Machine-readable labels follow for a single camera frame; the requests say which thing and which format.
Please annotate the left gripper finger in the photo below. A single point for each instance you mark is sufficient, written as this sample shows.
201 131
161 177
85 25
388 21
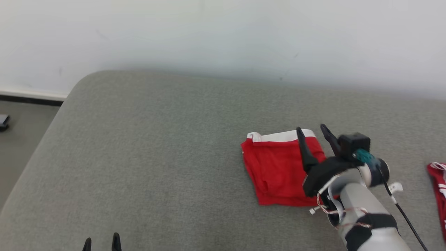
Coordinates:
116 244
87 245

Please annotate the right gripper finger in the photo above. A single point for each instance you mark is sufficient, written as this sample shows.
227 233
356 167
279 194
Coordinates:
332 141
307 157

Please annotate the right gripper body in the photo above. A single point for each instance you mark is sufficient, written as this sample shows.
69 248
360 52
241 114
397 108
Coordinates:
320 174

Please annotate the red shorts with white trim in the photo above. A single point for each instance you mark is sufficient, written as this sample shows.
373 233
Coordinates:
275 167

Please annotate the red basketball jersey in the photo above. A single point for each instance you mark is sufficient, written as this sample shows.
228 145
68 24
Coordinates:
439 195

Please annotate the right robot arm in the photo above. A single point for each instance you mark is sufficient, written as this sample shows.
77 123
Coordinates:
359 202

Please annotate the small black floor object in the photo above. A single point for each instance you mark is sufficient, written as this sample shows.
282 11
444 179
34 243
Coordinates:
4 122

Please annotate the black and white baseboard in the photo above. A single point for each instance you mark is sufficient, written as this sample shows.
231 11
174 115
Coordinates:
28 99

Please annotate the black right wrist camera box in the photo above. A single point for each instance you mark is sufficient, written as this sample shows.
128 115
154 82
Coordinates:
353 144

